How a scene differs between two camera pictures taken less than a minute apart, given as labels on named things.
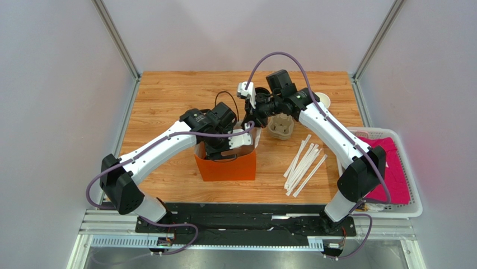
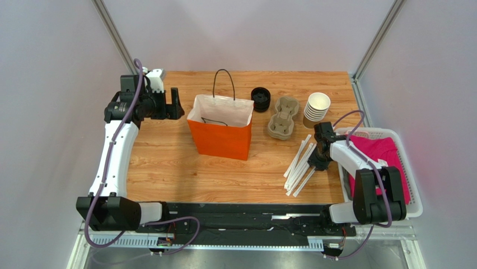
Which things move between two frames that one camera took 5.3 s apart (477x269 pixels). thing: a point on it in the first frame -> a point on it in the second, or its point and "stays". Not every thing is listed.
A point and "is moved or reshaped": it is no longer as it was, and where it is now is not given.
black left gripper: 216,154 -> 172,111
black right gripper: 258,113 -> 320,160
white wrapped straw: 311,176 stays
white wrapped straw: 287,171 stays
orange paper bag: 242,168 is moved or reshaped
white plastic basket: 411,210 stays
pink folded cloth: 394,177 stays
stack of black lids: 262,94 stays
